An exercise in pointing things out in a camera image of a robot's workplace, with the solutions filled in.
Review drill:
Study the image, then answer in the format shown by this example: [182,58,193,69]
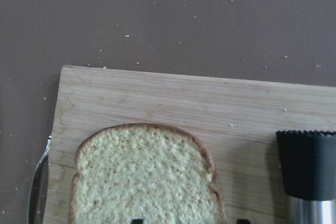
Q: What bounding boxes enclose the wooden cutting board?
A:
[43,66,335,223]

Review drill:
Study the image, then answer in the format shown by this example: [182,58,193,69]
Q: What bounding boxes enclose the bread slice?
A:
[68,123,227,223]

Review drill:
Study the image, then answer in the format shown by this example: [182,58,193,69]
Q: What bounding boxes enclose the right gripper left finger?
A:
[132,219,144,224]

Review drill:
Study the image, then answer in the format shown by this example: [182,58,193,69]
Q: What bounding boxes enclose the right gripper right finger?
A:
[237,219,249,224]

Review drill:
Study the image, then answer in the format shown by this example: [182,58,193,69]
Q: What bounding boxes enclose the steel muddler black head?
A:
[275,130,336,224]

